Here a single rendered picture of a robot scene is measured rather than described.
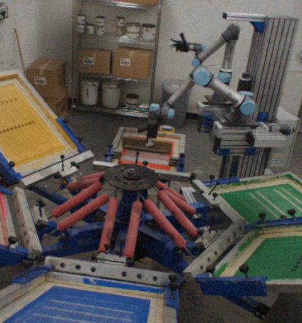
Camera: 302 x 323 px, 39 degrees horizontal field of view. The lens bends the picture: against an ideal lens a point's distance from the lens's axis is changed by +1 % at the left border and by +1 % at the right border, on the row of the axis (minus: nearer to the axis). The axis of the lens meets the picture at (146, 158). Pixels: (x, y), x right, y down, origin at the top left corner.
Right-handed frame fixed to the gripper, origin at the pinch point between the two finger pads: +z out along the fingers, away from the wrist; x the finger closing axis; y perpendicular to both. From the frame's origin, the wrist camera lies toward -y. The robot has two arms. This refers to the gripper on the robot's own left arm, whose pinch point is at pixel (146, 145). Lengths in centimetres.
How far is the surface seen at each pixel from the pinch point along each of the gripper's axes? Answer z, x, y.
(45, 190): 10, -75, -59
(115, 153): -1.8, -27.3, -21.2
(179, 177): -2, -49, 29
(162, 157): 4.2, -8.1, 14.2
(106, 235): -15, -144, -5
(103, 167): 0, -49, -26
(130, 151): 5.2, -5.4, -12.2
